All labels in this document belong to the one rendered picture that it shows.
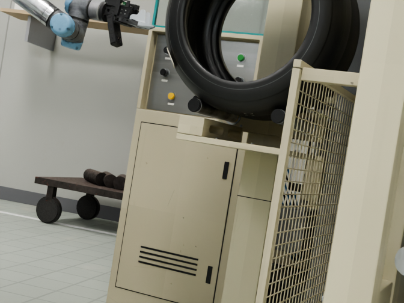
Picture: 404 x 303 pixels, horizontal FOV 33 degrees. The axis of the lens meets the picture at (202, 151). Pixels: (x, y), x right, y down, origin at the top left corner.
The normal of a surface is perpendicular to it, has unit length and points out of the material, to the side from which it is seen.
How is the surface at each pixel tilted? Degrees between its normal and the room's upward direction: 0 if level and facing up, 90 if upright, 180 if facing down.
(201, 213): 90
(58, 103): 90
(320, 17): 90
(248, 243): 90
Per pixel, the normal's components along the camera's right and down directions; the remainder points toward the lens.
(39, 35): 0.96, 0.15
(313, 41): -0.24, 0.02
